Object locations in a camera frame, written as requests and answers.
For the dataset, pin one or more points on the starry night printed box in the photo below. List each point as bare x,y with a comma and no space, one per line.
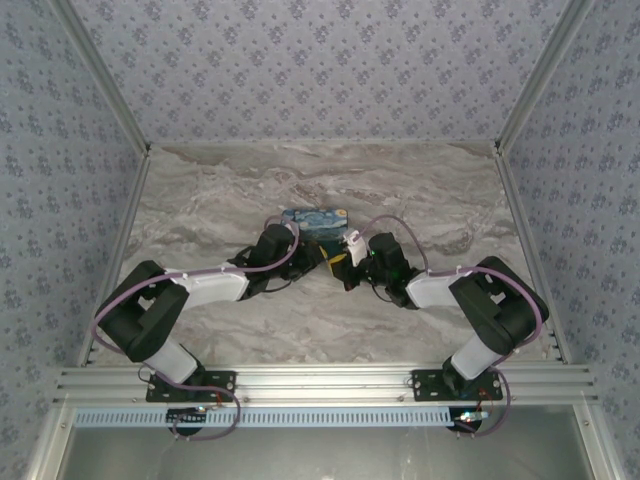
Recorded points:
315,222

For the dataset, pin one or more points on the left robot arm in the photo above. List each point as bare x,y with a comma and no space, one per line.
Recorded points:
150,320

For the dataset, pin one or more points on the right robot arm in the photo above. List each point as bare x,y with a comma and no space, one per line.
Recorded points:
500,310

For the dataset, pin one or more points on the small black circuit board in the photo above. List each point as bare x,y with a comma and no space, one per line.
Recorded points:
470,417
187,414

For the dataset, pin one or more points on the grey sheet metal panel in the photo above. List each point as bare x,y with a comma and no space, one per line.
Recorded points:
325,452

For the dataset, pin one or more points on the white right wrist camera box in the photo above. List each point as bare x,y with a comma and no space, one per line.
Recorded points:
357,250

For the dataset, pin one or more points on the aluminium front rail extrusion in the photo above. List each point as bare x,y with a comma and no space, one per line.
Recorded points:
325,382

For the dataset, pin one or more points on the aluminium side rail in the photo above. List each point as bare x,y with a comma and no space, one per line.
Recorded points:
112,260
520,220

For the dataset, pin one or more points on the aluminium frame post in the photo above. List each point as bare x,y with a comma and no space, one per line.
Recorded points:
110,85
540,75
595,445
47,445

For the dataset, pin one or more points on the aluminium lower frame post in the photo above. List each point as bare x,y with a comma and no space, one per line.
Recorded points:
595,445
47,445

